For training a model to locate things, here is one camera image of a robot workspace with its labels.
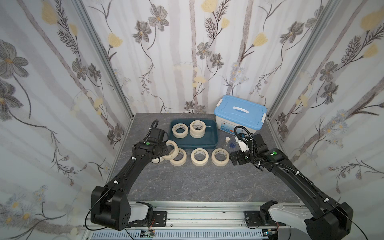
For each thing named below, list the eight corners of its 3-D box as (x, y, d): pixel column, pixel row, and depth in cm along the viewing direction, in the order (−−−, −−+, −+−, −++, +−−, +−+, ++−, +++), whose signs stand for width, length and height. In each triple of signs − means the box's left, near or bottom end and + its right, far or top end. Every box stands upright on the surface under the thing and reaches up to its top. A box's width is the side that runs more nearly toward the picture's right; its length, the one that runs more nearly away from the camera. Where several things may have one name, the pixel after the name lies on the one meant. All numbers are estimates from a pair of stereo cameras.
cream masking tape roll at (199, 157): (190, 166, 95) (190, 163, 92) (191, 150, 102) (190, 147, 99) (208, 166, 95) (209, 163, 92) (207, 150, 102) (208, 147, 99)
